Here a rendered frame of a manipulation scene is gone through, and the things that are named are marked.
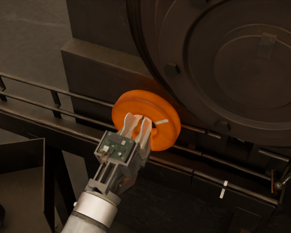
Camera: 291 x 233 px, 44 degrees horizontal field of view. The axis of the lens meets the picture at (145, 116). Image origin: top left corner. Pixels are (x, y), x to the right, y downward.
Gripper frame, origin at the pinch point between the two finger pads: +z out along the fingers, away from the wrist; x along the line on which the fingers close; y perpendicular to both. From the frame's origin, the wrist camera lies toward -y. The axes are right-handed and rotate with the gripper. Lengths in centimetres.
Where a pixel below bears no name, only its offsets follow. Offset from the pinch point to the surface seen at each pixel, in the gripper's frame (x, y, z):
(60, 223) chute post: 39, -80, -23
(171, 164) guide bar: -7.0, -13.0, -3.8
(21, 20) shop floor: 151, -109, 90
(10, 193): 29.7, -18.3, -24.4
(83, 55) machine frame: 20.8, 0.5, 10.1
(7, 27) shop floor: 154, -106, 80
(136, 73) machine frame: 6.5, 0.1, 9.6
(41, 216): 18.4, -17.2, -26.4
